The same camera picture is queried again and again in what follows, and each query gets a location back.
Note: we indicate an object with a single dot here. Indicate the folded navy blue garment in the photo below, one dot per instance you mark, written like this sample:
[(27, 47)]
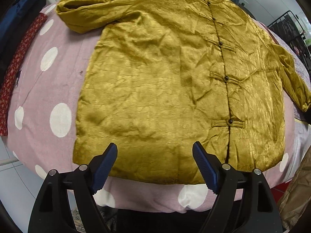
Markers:
[(12, 18)]

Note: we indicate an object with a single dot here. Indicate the folded red patterned garment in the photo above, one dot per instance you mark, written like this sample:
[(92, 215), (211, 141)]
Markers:
[(14, 66)]

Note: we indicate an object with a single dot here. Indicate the beige jacket sleeve forearm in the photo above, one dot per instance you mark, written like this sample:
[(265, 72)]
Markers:
[(294, 206)]

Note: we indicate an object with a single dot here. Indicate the folded black garment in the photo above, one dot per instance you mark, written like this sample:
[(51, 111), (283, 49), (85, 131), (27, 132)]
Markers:
[(14, 40)]

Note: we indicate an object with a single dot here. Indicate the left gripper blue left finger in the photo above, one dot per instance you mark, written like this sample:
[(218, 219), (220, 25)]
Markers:
[(101, 166)]

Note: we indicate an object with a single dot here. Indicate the gold brocade padded jacket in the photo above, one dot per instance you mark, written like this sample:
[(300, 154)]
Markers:
[(257, 72)]

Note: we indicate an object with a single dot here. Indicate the purple textured blanket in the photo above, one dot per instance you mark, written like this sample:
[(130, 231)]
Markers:
[(300, 70)]

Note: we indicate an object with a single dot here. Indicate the black wire rack shelf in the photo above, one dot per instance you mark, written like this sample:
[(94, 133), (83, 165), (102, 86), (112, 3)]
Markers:
[(288, 28)]

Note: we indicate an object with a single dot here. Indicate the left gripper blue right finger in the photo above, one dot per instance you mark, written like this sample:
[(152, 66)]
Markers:
[(208, 165)]

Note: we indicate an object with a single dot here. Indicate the pink polka dot bedsheet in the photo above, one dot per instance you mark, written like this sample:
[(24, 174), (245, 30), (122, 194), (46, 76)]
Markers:
[(72, 99)]

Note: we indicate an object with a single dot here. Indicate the red floor mat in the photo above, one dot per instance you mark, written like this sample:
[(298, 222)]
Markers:
[(279, 190)]

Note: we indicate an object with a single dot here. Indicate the white floor pipe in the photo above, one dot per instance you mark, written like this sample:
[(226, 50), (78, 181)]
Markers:
[(8, 161)]

